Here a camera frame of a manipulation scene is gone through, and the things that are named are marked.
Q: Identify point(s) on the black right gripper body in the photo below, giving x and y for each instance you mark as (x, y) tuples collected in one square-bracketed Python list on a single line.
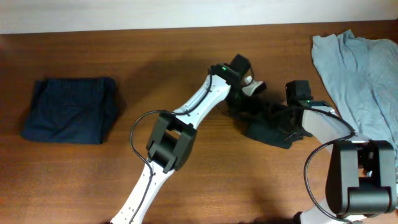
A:
[(291, 126)]

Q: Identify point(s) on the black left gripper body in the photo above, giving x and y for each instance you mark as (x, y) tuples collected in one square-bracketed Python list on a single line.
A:
[(243, 102)]

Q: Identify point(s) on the dark green t-shirt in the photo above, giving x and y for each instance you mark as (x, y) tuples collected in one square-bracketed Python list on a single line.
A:
[(262, 127)]

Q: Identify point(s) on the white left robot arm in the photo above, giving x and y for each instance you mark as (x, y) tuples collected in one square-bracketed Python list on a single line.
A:
[(173, 136)]

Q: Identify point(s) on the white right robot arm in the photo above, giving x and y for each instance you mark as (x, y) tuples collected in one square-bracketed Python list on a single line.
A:
[(361, 175)]

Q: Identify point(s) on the light blue t-shirt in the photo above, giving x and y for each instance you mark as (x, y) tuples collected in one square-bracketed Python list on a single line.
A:
[(360, 76)]

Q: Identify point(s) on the folded navy blue garment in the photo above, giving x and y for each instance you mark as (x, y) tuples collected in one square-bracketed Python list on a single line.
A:
[(71, 110)]

